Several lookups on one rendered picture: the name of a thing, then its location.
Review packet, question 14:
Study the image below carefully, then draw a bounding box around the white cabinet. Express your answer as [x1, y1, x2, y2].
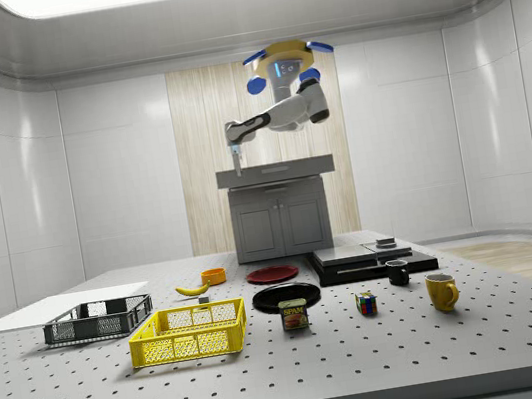
[226, 172, 336, 266]

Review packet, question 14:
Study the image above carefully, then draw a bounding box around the red plate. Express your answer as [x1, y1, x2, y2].
[245, 261, 302, 287]

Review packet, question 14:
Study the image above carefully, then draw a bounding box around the yellow bowl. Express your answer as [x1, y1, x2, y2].
[199, 266, 228, 288]

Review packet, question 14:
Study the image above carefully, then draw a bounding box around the banana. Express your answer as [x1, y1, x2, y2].
[173, 279, 213, 301]

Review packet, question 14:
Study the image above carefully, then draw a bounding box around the black plate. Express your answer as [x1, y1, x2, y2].
[250, 277, 324, 318]

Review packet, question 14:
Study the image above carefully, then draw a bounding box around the black stove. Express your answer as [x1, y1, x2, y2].
[303, 230, 440, 290]

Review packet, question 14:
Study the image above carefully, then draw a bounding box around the flat-sided can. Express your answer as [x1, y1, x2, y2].
[277, 296, 312, 333]

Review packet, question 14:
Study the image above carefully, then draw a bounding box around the yellow basket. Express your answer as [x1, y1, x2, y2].
[124, 296, 253, 370]

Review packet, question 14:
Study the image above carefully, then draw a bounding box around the puzzle cube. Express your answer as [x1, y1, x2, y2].
[354, 289, 380, 319]

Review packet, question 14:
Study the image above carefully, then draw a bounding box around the black mug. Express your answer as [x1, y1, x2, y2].
[384, 257, 412, 288]

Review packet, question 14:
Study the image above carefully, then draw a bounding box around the yellow mug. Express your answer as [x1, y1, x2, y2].
[424, 270, 464, 316]

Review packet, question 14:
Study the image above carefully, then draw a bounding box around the dark grey basket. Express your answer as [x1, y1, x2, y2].
[39, 292, 158, 350]

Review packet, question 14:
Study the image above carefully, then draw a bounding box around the white board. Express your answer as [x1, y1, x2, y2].
[0, 280, 155, 333]

